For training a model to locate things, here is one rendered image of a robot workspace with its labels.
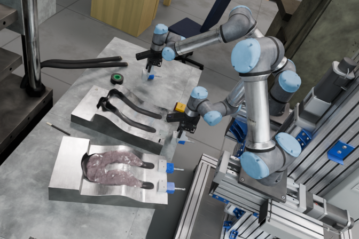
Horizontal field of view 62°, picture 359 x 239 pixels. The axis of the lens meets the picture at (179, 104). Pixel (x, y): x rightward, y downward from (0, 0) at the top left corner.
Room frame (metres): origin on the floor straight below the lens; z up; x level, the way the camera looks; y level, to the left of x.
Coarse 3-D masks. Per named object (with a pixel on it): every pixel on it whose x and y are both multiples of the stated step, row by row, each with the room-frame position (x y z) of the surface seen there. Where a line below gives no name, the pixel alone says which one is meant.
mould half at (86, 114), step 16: (96, 96) 1.16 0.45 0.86; (128, 96) 1.19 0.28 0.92; (80, 112) 1.01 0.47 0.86; (96, 112) 0.98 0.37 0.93; (128, 112) 1.10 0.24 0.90; (160, 112) 1.19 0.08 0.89; (96, 128) 0.98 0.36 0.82; (112, 128) 0.98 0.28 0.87; (128, 128) 1.00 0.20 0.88; (160, 128) 1.08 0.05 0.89; (144, 144) 0.98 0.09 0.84; (160, 144) 0.98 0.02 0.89
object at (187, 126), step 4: (184, 112) 1.10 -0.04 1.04; (188, 116) 1.08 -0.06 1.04; (196, 116) 1.10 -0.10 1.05; (188, 120) 1.10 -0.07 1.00; (192, 120) 1.11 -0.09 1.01; (196, 120) 1.10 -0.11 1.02; (180, 124) 1.10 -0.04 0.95; (184, 124) 1.08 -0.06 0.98; (188, 124) 1.09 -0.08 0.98; (192, 124) 1.10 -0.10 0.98; (196, 124) 1.10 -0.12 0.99; (180, 128) 1.07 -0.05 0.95; (184, 128) 1.09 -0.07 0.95; (188, 128) 1.09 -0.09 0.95; (192, 128) 1.09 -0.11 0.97; (196, 128) 1.09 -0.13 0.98; (192, 132) 1.09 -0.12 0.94
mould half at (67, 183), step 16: (64, 144) 0.76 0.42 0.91; (80, 144) 0.79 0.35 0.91; (64, 160) 0.68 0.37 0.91; (80, 160) 0.71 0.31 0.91; (144, 160) 0.87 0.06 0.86; (64, 176) 0.62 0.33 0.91; (80, 176) 0.64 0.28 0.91; (144, 176) 0.79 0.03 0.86; (160, 176) 0.82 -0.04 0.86; (64, 192) 0.57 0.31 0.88; (80, 192) 0.59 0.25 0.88; (96, 192) 0.62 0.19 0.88; (112, 192) 0.64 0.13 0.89; (128, 192) 0.67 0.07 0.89; (144, 192) 0.71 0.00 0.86; (160, 192) 0.74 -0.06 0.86; (160, 208) 0.69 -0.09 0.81
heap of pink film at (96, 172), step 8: (104, 152) 0.82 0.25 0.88; (112, 152) 0.81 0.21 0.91; (120, 152) 0.82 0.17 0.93; (128, 152) 0.85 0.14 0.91; (96, 160) 0.75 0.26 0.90; (104, 160) 0.77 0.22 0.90; (112, 160) 0.78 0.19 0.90; (120, 160) 0.79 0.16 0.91; (128, 160) 0.80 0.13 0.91; (136, 160) 0.83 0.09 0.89; (88, 168) 0.70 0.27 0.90; (96, 168) 0.71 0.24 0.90; (104, 168) 0.73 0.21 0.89; (88, 176) 0.67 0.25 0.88; (96, 176) 0.68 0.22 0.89; (104, 176) 0.69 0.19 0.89; (112, 176) 0.70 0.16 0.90; (120, 176) 0.71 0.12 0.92; (128, 176) 0.72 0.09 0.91; (120, 184) 0.68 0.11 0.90; (128, 184) 0.70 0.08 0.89; (136, 184) 0.72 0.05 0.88
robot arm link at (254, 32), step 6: (240, 6) 1.58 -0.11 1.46; (234, 12) 1.51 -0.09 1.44; (240, 12) 1.50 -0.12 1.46; (246, 12) 1.53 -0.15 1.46; (252, 18) 1.54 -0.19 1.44; (252, 24) 1.52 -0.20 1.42; (252, 30) 1.51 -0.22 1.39; (258, 30) 1.54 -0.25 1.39; (246, 36) 1.51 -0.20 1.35; (252, 36) 1.51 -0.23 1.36; (258, 36) 1.52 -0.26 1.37; (264, 36) 1.56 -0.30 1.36; (282, 60) 1.54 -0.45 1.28; (288, 60) 1.60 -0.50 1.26; (282, 66) 1.51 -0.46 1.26; (288, 66) 1.53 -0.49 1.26; (294, 66) 1.59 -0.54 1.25; (276, 72) 1.50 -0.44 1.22; (294, 72) 1.51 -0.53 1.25
